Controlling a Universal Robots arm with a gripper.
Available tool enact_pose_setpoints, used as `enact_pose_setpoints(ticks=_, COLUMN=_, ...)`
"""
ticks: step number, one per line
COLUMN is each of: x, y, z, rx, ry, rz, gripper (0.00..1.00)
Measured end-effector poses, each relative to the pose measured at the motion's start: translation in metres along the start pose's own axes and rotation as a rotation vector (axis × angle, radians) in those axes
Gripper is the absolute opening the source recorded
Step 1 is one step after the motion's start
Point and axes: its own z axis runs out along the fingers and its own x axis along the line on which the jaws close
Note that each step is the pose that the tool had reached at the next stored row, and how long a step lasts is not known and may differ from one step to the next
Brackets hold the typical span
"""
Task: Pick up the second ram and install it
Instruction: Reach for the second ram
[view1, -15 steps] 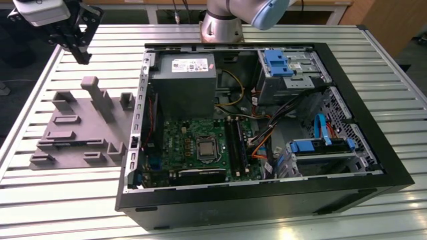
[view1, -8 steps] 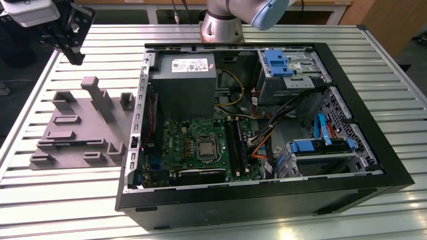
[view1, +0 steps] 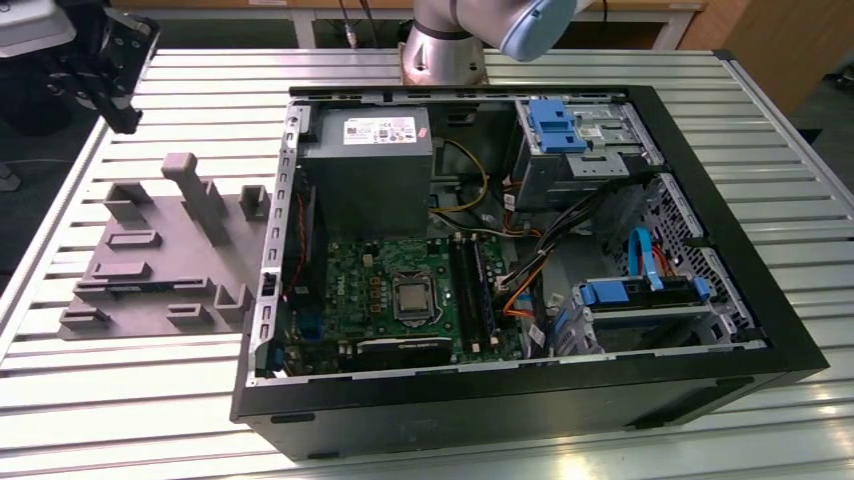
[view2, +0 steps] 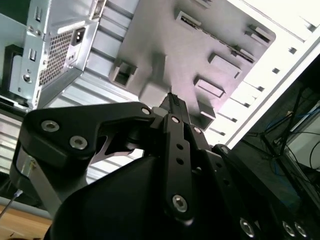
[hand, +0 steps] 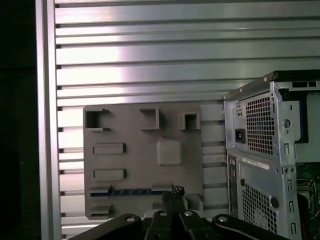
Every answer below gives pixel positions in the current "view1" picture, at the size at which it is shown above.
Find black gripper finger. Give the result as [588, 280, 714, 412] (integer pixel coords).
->
[92, 7, 162, 135]

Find black RAM slot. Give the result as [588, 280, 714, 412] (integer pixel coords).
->
[469, 231, 502, 347]
[449, 231, 483, 353]

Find black chair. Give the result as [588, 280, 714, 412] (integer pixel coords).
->
[0, 99, 76, 139]

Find grey parts rack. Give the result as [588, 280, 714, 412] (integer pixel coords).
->
[58, 151, 273, 342]

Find grey power supply unit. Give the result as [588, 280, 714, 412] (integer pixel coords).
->
[297, 106, 437, 239]

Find green motherboard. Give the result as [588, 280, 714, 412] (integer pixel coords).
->
[283, 232, 536, 376]

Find silver CPU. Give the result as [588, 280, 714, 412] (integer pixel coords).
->
[398, 285, 433, 311]

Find blue plastic drive carrier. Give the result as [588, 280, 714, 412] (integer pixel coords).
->
[525, 99, 590, 155]

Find CPU socket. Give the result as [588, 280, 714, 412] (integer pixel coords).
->
[389, 269, 441, 326]

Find black graphics card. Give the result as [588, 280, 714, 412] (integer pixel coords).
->
[338, 334, 454, 372]

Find metal drive cage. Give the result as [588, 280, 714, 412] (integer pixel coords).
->
[511, 97, 668, 212]

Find white framed desk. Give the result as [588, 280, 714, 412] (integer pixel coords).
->
[286, 0, 709, 51]

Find hard disk in blue carrier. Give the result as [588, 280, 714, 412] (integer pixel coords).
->
[577, 277, 710, 309]

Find black open PC case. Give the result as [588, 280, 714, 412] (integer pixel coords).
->
[229, 83, 832, 462]

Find metal disk bay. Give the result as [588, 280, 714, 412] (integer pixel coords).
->
[572, 277, 730, 354]

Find wooden cabinet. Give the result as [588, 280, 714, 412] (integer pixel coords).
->
[677, 0, 854, 119]

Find black chair base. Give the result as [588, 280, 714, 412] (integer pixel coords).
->
[824, 64, 854, 94]

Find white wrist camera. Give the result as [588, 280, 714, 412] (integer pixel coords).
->
[0, 0, 80, 59]

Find red wire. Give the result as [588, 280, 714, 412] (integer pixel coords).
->
[285, 192, 317, 302]

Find yellow wires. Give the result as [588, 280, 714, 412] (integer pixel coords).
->
[429, 139, 494, 217]

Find black cable bundle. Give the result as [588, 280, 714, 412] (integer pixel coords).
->
[497, 172, 662, 294]

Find orange wire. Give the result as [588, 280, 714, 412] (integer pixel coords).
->
[502, 282, 537, 320]

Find blue wire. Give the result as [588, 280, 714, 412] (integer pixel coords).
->
[626, 227, 668, 292]

